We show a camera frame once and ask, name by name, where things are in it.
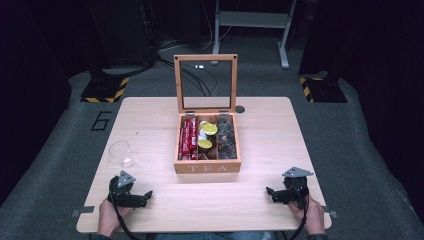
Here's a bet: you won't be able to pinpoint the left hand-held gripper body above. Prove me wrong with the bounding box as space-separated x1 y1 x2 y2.
107 170 148 209

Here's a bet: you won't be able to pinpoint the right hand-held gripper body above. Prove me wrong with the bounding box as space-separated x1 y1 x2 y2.
275 166 315 211

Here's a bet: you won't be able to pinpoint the person's left hand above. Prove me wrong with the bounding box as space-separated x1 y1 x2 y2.
97 198 134 238

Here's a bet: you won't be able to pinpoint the person's right hand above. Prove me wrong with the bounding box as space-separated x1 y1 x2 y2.
287 195 326 236

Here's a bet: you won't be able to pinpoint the wooden tea box with lid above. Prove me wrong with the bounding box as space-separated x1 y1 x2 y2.
173 53 242 175

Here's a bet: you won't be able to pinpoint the bundle of red sachets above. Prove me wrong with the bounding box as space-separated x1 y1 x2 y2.
177 117 199 161

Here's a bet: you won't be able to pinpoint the pile of dark tea bags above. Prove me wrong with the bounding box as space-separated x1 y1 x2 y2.
216 116 238 160

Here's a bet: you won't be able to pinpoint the brown capsules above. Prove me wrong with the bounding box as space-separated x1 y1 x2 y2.
198 147 218 161

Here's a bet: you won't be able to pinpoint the black base with striped edge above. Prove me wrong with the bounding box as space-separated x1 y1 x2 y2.
80 75 130 104
298 76 348 104

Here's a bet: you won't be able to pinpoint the white metal stand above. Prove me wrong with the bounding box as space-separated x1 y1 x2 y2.
211 0 298 71

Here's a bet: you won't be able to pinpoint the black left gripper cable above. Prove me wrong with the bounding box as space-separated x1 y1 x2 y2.
108 176 143 240

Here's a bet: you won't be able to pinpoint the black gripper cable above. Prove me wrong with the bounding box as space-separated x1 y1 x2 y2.
287 186 309 240
108 176 143 240

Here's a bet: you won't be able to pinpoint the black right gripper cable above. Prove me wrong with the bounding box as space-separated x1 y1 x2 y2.
287 186 309 240

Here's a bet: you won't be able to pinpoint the grey metal table bracket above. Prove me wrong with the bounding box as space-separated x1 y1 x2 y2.
70 205 96 219
321 205 340 220

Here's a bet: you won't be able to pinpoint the black floor cables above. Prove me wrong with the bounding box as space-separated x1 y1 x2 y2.
155 33 221 98

